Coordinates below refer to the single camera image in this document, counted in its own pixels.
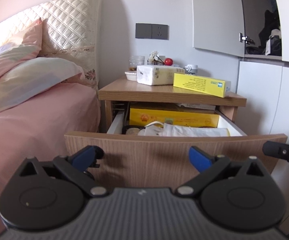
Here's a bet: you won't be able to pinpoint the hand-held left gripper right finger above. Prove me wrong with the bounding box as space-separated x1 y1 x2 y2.
176 146 272 197

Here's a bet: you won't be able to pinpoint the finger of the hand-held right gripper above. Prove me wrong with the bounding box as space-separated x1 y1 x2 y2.
262 141 289 167

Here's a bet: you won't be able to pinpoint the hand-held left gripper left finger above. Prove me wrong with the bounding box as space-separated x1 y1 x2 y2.
18 145 109 197

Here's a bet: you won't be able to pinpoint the wooden nightstand drawer with lock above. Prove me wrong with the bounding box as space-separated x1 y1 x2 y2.
64 109 288 189

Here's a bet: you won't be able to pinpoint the yellow medicine box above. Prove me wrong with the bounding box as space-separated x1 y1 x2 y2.
172 73 232 98

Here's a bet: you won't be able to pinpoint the black hanging key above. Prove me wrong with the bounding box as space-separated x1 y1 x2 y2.
83 163 101 180

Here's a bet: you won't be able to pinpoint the large yellow flat box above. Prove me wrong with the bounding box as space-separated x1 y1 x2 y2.
129 108 220 129

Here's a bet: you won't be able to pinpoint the white wardrobe door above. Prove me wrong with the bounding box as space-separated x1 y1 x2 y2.
235 59 289 237

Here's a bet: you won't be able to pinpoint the round tin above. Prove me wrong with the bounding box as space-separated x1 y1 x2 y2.
123 125 145 135

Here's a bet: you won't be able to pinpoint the bed with pink sheet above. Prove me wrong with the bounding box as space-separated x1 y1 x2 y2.
0 79 101 240

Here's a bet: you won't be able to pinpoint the white small dish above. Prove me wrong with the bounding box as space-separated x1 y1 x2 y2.
124 71 138 81

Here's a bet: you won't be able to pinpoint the pastel striped pillow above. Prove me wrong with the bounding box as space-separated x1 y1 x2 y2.
0 57 83 118

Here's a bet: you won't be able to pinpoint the white tissue pack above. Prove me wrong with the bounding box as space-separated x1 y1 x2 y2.
136 65 185 86

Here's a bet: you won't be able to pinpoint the clear glass cup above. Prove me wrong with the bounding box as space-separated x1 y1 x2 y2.
129 55 145 72

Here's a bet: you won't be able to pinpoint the white artificial flowers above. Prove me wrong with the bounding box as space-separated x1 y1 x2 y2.
148 50 165 66

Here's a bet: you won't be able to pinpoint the metal cabinet hinge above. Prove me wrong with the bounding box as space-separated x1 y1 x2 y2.
239 33 255 45

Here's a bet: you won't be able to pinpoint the black clothes in cabinet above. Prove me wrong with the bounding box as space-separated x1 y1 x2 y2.
246 10 282 56

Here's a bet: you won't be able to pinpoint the pink pillow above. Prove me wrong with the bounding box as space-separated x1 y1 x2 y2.
0 17 43 85

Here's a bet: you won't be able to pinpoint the cream quilted headboard cover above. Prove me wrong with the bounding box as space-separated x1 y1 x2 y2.
0 0 102 90

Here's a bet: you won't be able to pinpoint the open white cabinet door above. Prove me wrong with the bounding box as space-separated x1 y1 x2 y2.
191 0 245 57

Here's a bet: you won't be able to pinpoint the small white camera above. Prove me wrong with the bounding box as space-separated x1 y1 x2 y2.
185 64 199 75

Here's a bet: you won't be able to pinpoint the grey wall socket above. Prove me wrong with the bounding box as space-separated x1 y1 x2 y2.
151 24 169 41

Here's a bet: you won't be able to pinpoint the grey wall switch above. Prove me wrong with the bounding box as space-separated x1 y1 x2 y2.
135 23 152 39

